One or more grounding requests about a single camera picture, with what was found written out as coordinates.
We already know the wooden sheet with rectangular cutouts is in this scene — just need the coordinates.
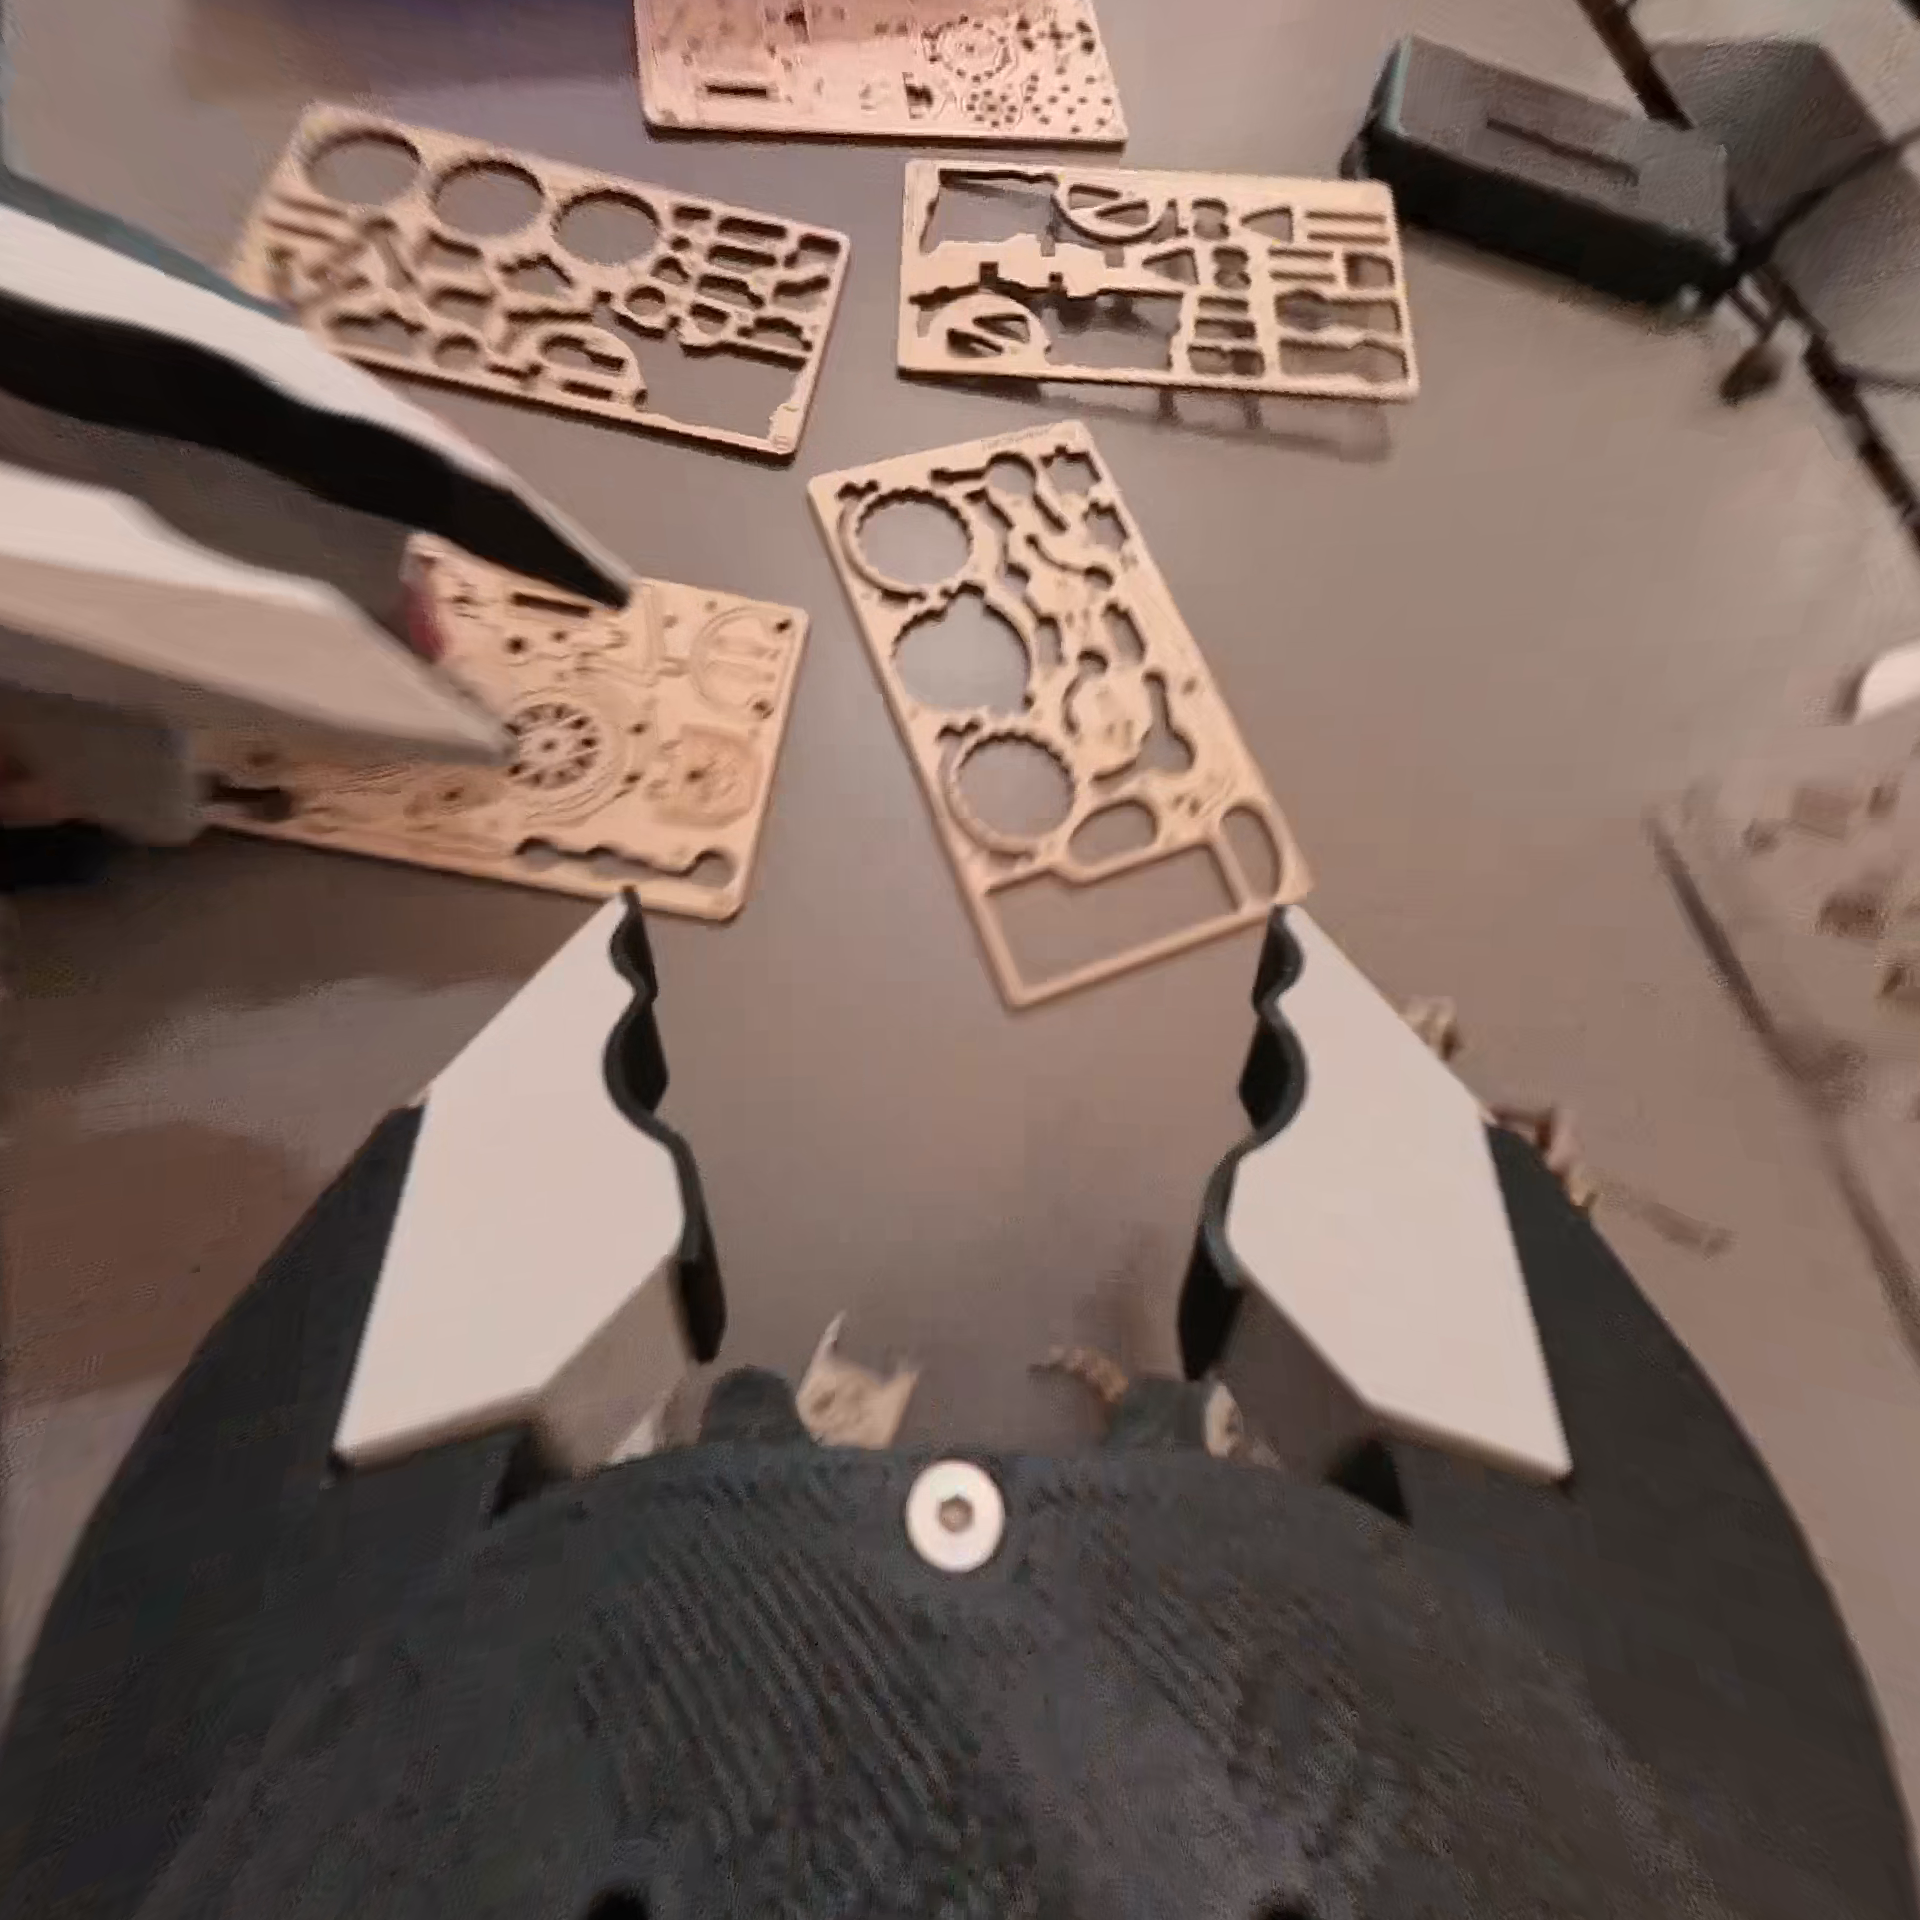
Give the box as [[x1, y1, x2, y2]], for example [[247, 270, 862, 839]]
[[895, 159, 1422, 405]]

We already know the wooden sheet with round cutouts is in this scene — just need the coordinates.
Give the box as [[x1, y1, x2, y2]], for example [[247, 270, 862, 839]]
[[238, 103, 853, 461]]

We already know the wooden sheet with gear cutouts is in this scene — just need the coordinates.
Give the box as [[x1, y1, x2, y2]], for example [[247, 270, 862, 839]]
[[807, 421, 1313, 1011]]

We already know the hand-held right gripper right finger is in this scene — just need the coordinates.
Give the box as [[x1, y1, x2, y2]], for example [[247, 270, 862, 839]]
[[1176, 902, 1574, 1488]]

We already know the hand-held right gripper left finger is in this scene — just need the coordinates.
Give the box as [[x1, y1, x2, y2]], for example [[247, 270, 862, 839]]
[[329, 887, 728, 1479]]

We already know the engraved wooden sheet with gears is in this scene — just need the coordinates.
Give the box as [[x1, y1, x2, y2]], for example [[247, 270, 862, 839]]
[[200, 544, 810, 924]]

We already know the pale printed sheet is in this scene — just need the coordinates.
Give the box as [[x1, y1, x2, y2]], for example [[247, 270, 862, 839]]
[[1648, 718, 1920, 1144]]

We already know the uncut engraved wooden puzzle sheet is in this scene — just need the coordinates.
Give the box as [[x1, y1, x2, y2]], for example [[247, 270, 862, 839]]
[[633, 0, 1128, 146]]

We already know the black box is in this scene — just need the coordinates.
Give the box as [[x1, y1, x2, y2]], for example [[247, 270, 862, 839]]
[[1340, 37, 1782, 314]]

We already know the dark grey desk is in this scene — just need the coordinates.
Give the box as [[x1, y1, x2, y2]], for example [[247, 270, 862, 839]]
[[0, 0, 1920, 1517]]

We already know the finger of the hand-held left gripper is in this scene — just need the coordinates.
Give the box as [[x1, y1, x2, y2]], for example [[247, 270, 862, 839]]
[[0, 450, 509, 845], [0, 158, 636, 608]]

